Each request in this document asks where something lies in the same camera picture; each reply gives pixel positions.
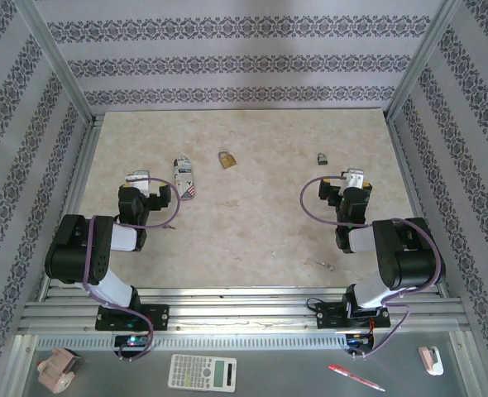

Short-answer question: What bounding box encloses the aluminium frame post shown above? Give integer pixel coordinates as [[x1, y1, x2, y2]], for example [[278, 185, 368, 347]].
[[386, 0, 464, 119], [18, 0, 96, 119]]

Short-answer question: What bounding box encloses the small circuit board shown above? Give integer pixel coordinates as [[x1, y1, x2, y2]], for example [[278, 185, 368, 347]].
[[113, 334, 151, 352], [345, 332, 376, 352]]

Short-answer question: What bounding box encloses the slotted grey cable duct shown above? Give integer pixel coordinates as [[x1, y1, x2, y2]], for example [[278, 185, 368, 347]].
[[35, 333, 348, 349]]

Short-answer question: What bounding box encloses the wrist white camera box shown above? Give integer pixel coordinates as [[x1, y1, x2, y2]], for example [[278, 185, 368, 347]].
[[124, 169, 151, 199], [339, 167, 368, 195]]

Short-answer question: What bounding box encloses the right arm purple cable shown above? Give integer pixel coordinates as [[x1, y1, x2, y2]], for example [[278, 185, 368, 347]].
[[300, 175, 443, 359]]

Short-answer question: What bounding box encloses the white calculator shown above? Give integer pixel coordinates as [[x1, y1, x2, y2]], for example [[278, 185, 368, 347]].
[[168, 353, 238, 393]]

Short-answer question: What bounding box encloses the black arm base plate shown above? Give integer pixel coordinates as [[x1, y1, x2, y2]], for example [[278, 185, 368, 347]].
[[316, 301, 392, 331], [94, 304, 170, 332]]

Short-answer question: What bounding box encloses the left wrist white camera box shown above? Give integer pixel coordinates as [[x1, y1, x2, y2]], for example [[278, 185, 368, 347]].
[[124, 169, 151, 199]]

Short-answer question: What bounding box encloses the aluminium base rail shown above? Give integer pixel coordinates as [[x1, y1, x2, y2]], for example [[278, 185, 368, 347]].
[[18, 287, 466, 332]]

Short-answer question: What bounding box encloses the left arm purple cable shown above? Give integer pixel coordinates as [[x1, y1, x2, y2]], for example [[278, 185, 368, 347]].
[[82, 176, 183, 363]]

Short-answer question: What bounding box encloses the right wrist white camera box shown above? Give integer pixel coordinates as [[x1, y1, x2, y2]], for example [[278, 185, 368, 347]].
[[339, 167, 368, 195]]

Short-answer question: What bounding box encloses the brass padlock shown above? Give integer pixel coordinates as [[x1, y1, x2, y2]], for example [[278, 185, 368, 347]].
[[218, 150, 239, 170]]

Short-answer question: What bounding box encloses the red pen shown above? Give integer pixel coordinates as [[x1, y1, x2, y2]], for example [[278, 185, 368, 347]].
[[327, 363, 386, 393]]

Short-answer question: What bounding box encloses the aluminium side rail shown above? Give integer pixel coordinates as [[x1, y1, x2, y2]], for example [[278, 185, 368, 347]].
[[386, 115, 450, 295], [41, 115, 100, 290]]

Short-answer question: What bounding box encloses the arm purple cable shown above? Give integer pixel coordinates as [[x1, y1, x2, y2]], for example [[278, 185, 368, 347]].
[[300, 175, 443, 359], [82, 176, 183, 363]]

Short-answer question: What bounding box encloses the pink tape dispenser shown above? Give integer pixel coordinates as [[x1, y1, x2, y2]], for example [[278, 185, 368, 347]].
[[36, 347, 86, 395]]

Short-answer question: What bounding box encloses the pink white stapler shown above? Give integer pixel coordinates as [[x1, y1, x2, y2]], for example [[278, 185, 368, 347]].
[[418, 346, 445, 376]]

